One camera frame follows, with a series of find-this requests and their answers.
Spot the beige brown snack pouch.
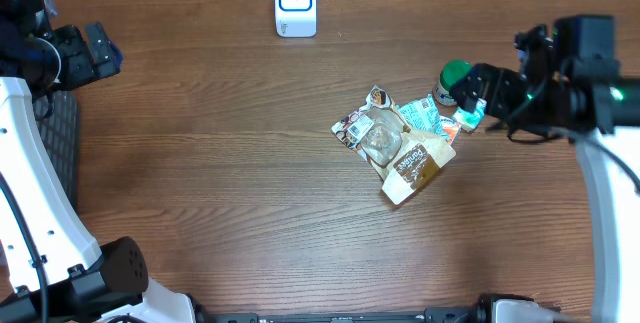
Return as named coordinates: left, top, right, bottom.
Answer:
left=331, top=86, right=456, bottom=205

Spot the white barcode scanner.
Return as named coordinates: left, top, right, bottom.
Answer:
left=274, top=0, right=317, bottom=38

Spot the dark grey mesh basket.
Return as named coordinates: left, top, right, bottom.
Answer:
left=33, top=91, right=80, bottom=210

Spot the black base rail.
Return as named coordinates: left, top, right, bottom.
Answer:
left=199, top=292, right=564, bottom=323

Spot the orange white snack packet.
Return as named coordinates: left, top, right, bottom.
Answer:
left=440, top=116, right=461, bottom=145

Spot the teal tissue packet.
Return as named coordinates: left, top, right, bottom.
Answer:
left=399, top=94, right=445, bottom=136

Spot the green lid seasoning jar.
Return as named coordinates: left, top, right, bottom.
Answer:
left=432, top=60, right=472, bottom=106

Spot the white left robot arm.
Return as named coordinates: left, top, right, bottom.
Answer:
left=1, top=0, right=207, bottom=322

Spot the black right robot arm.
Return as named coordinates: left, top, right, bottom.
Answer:
left=449, top=15, right=639, bottom=322

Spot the small teal white packet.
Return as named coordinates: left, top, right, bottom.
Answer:
left=452, top=99, right=487, bottom=132

